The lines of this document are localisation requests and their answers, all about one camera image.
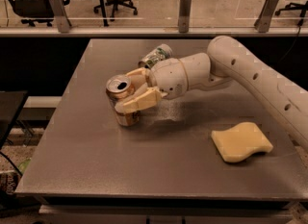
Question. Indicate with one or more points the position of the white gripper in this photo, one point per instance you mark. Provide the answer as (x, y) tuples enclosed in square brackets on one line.
[(169, 76)]

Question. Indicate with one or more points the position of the orange soda can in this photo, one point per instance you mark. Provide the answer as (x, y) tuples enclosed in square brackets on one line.
[(117, 88)]

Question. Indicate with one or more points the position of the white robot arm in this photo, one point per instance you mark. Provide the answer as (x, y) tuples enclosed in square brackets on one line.
[(225, 60)]

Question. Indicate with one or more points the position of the green and white soda can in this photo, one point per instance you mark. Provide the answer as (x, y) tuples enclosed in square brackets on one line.
[(160, 53)]

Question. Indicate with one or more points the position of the black office chair middle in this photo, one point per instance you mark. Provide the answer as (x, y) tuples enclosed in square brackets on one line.
[(124, 3)]

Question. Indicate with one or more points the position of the yellow wavy sponge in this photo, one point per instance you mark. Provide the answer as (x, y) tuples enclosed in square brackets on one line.
[(240, 142)]

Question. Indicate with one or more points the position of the green object on floor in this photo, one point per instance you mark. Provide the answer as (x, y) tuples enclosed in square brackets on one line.
[(23, 165)]

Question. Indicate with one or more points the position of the black office chair right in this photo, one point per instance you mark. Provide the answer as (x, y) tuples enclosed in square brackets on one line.
[(303, 8)]

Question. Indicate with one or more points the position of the dark printed bag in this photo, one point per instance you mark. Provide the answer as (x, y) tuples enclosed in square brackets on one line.
[(8, 182)]

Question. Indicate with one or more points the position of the middle metal railing post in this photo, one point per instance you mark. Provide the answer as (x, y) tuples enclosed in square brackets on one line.
[(184, 15)]

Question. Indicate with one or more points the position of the metal railing post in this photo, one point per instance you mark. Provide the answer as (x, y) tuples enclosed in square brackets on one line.
[(184, 15), (262, 24), (61, 19)]

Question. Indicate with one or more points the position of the left metal railing post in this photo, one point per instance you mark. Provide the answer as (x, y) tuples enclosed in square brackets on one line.
[(61, 19)]

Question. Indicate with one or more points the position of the right metal railing post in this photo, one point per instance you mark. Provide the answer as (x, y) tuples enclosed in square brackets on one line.
[(262, 24)]

